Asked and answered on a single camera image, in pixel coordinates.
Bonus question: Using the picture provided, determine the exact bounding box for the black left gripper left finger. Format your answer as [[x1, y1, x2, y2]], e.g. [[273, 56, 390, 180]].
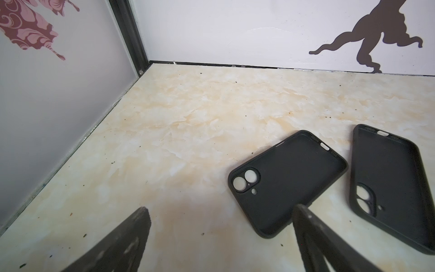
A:
[[64, 207, 151, 272]]

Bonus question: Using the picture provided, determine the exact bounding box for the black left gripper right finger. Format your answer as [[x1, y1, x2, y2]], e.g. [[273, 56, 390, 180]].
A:
[[292, 204, 380, 272]]

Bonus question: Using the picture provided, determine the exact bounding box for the black phone case left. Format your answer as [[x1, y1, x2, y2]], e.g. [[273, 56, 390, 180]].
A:
[[228, 130, 348, 239]]

